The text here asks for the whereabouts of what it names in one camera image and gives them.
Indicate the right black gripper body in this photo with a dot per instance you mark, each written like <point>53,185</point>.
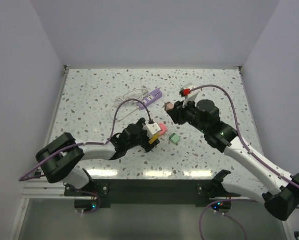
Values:
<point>190,113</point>

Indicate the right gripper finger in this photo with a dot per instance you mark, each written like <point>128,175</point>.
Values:
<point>174,115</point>
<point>179,105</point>

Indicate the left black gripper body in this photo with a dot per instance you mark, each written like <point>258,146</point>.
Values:
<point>143,139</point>

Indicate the yellow cube socket adapter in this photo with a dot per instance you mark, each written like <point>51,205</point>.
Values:
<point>154,138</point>

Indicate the brown plug adapter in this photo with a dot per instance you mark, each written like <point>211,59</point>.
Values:
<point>168,107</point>

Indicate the pink plug adapter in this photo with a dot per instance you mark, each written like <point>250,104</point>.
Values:
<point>163,129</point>

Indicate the green plug adapter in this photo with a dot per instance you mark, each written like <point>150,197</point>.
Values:
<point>174,138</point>

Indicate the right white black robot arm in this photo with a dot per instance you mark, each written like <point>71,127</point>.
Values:
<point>278,190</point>

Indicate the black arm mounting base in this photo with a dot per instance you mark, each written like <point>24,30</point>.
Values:
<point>156,192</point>

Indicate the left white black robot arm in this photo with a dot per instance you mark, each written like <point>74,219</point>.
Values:
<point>60,158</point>

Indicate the purple power strip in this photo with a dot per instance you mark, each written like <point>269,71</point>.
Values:
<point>149,98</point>

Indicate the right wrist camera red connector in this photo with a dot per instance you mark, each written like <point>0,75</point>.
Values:
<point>188,93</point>

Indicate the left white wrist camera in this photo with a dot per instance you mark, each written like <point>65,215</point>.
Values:
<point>152,129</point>

